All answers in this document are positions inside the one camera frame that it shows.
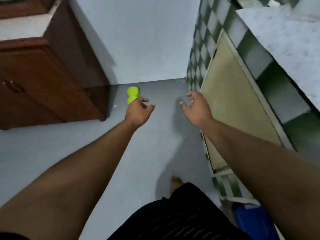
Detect person's left hand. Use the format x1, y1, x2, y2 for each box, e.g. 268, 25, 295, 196
124, 96, 156, 130

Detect person's right hand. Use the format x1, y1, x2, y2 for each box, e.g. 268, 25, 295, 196
180, 91, 215, 130

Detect yellow-green double pet bowl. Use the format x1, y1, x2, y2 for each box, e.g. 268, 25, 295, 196
127, 86, 140, 105

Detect blue lidded storage box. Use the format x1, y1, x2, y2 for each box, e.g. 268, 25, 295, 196
231, 202, 282, 240

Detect person's right forearm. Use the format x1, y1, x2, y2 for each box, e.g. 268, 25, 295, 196
201, 118, 320, 240

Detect person's left forearm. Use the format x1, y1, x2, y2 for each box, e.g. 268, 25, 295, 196
0, 120, 137, 240

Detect person's right foot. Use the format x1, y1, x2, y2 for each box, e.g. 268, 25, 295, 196
170, 176, 184, 197

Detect beige cupboard door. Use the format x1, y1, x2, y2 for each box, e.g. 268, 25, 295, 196
200, 30, 295, 173

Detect checkered tiled counter base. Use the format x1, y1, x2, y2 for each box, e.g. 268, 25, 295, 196
185, 0, 320, 198

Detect brown wooden cabinet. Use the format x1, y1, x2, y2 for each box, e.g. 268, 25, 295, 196
0, 0, 110, 130

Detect black shorts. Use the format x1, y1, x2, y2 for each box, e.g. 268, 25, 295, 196
107, 182, 253, 240

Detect white floral cloth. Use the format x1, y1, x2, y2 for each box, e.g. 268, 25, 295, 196
236, 3, 320, 112

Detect white pillow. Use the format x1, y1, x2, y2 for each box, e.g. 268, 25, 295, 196
290, 0, 320, 23

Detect brown cabinet door handle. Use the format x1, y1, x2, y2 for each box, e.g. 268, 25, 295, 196
2, 80, 24, 94

